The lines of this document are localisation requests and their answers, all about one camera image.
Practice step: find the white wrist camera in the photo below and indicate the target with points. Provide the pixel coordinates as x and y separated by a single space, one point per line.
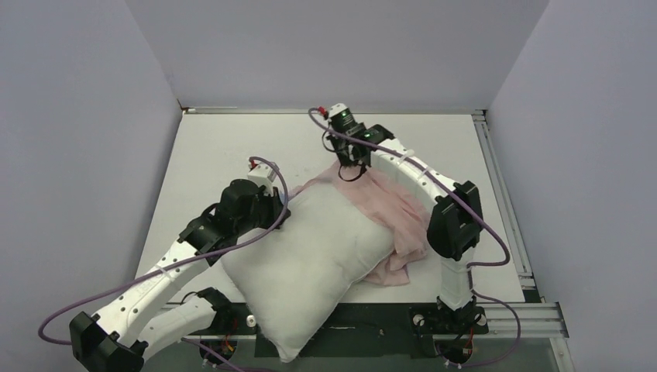
263 176
333 110

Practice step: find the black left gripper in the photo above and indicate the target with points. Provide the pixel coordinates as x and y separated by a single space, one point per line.
276 208

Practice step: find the white pillow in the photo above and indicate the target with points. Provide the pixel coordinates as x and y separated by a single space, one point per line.
293 278

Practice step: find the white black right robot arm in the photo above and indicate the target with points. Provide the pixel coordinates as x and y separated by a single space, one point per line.
452 230

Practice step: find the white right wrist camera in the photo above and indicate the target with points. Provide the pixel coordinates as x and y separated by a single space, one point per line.
333 110

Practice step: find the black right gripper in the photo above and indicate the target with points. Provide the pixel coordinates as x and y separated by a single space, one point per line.
345 159

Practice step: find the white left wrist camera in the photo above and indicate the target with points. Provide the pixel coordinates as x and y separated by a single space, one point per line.
263 176

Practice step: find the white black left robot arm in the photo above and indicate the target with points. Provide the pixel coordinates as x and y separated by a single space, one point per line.
127 332

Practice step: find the aluminium frame rail right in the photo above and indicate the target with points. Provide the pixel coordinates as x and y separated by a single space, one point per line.
542 320

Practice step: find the metal rail at back wall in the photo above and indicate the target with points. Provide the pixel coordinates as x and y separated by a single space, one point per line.
373 111

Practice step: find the purple pink printed pillowcase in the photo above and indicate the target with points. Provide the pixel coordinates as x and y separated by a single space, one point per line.
388 204

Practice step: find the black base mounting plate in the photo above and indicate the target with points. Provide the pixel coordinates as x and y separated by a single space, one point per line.
416 330

